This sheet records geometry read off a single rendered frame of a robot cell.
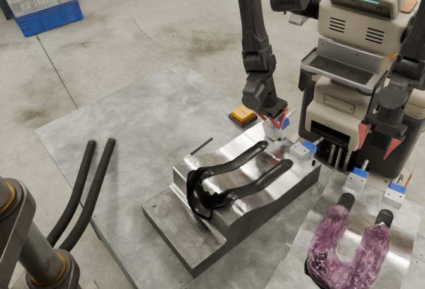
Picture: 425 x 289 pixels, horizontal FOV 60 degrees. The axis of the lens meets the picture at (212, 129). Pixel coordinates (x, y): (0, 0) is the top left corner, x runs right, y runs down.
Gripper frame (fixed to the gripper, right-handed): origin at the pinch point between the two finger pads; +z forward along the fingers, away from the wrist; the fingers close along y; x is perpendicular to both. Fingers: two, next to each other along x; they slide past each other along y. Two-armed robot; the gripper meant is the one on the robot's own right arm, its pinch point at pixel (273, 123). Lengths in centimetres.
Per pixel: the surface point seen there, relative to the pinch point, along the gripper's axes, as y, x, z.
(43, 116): -199, -53, 54
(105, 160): -31, -47, -4
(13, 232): 20, -68, -42
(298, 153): 12.1, -2.7, 4.4
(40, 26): -322, -5, 34
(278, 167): 9.7, -9.4, 6.3
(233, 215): 16.9, -32.5, -1.3
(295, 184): 17.4, -10.5, 7.6
